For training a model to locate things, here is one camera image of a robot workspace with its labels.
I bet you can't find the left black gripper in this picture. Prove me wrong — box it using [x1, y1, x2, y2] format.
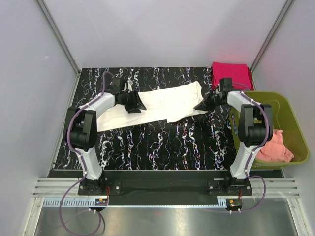
[119, 90, 146, 114]

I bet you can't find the white t shirt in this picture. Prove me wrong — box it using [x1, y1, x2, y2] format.
[97, 81, 206, 132]

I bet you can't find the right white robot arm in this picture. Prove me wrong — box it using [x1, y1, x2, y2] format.
[194, 78, 273, 195]

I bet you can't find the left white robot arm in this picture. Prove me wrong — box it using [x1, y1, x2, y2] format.
[63, 77, 146, 195]

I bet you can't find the folded magenta t shirt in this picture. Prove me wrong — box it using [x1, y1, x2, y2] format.
[212, 62, 254, 90]

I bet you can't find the olive green plastic basket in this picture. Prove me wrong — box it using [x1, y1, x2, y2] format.
[229, 91, 309, 170]

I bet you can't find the pink crumpled t shirt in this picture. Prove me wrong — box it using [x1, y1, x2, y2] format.
[256, 129, 294, 162]

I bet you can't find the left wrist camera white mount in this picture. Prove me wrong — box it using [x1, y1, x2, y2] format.
[123, 80, 133, 92]

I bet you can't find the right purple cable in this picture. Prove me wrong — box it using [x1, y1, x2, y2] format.
[232, 82, 269, 214]

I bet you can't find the purple cable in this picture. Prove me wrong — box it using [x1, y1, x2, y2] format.
[232, 82, 269, 214]
[59, 71, 114, 235]

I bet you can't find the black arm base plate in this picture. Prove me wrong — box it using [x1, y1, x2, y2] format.
[78, 170, 252, 200]

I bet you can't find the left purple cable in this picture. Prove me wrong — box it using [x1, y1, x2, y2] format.
[59, 71, 114, 235]

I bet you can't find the left aluminium frame post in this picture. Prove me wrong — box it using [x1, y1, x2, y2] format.
[35, 0, 81, 76]

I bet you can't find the aluminium frame post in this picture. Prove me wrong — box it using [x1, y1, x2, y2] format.
[35, 0, 81, 76]
[250, 0, 295, 73]

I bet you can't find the white slotted cable duct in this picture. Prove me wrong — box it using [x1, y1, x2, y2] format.
[43, 196, 243, 208]

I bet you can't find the aluminium rail profile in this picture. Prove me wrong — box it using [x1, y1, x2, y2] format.
[33, 178, 86, 197]

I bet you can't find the right aluminium frame post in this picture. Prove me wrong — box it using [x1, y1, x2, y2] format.
[250, 0, 295, 73]

